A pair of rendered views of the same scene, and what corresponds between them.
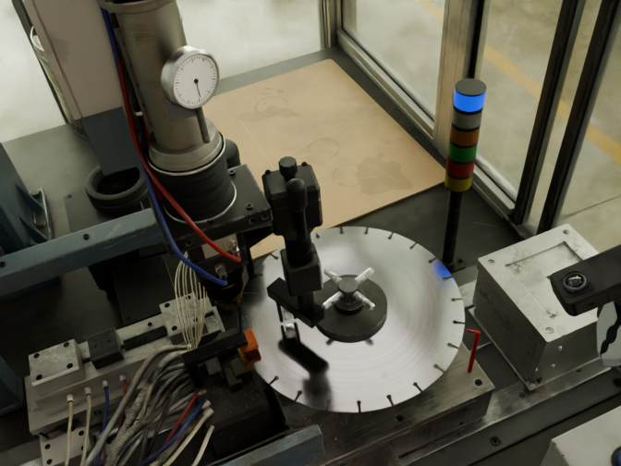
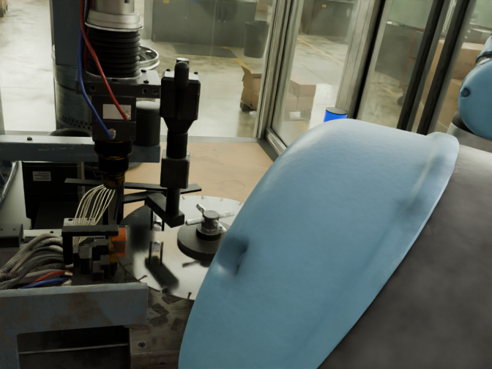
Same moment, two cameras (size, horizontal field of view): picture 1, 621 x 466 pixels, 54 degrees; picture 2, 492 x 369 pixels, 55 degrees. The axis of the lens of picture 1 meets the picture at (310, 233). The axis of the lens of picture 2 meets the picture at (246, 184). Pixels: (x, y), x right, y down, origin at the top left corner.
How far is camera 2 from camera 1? 32 cm
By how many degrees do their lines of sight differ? 20
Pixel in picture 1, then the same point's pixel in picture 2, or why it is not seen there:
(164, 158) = (95, 15)
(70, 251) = (12, 142)
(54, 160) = not seen: hidden behind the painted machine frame
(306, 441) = (132, 290)
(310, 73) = (239, 146)
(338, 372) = (181, 271)
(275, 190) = (168, 75)
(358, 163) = not seen: hidden behind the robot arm
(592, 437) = not seen: outside the picture
